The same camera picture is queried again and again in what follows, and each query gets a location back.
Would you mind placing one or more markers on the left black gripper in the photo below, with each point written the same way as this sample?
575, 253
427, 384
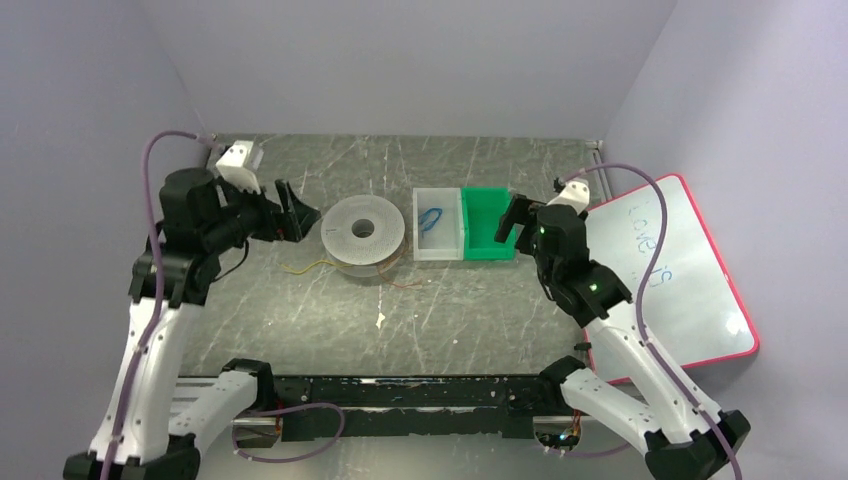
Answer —
279, 216

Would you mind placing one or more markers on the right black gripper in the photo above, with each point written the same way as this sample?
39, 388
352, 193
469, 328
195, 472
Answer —
527, 221

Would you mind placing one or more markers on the white cable spool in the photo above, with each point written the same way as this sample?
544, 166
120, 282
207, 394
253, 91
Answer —
363, 235

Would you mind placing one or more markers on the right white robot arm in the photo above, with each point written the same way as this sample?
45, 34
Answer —
679, 430

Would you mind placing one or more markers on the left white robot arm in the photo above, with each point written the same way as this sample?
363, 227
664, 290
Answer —
203, 217

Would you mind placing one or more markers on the green plastic bin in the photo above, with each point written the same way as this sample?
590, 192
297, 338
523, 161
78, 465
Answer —
482, 211

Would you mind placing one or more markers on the clear white plastic bin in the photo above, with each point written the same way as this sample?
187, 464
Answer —
438, 230

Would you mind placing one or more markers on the pink framed whiteboard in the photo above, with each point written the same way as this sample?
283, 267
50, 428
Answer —
691, 303

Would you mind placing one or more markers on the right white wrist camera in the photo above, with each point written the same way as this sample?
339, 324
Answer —
574, 193

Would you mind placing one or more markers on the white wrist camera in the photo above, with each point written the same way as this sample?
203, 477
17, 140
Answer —
574, 193
238, 165

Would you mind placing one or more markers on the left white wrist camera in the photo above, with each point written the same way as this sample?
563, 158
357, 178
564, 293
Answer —
238, 165

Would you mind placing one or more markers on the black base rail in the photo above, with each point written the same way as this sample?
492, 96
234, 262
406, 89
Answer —
505, 405

